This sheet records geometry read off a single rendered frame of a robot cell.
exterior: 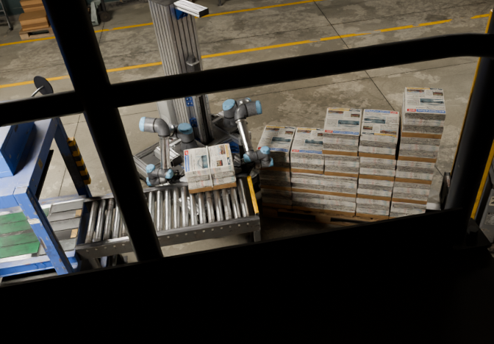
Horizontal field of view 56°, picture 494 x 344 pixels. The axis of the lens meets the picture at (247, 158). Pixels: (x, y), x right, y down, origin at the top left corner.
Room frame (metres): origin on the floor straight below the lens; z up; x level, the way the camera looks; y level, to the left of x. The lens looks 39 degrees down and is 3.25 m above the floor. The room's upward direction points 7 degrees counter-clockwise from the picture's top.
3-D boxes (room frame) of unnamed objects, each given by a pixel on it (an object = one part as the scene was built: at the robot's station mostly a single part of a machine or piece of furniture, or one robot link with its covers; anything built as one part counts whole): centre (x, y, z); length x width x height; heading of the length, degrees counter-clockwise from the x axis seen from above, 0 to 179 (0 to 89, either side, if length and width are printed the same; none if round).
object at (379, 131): (3.02, -1.10, 0.95); 0.38 x 0.29 x 0.23; 160
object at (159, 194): (2.58, 0.72, 0.77); 0.47 x 0.05 x 0.05; 4
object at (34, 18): (8.79, 3.32, 0.28); 1.20 x 0.83 x 0.57; 94
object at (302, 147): (3.15, -0.70, 0.42); 1.17 x 0.39 x 0.83; 72
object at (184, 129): (3.31, 0.50, 0.98); 0.13 x 0.12 x 0.14; 70
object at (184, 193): (2.59, 0.52, 0.77); 0.47 x 0.05 x 0.05; 4
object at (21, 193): (2.10, 1.33, 0.77); 0.09 x 0.09 x 1.55; 4
